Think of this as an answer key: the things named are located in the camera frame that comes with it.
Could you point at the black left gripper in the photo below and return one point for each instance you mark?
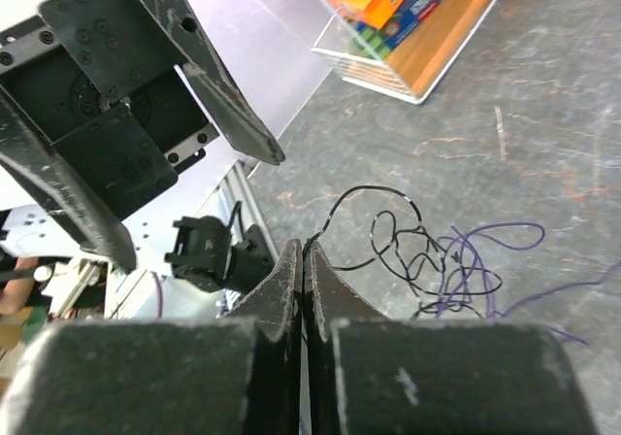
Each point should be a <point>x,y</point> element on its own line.
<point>99,79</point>

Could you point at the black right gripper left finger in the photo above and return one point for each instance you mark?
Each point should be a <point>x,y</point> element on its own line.
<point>239,374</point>

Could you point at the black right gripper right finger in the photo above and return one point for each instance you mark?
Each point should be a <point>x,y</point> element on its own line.
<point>370,374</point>

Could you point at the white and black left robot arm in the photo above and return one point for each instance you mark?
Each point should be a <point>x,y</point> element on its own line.
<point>32,228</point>

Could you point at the white wire shelf rack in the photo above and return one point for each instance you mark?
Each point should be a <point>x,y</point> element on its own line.
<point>411,71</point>

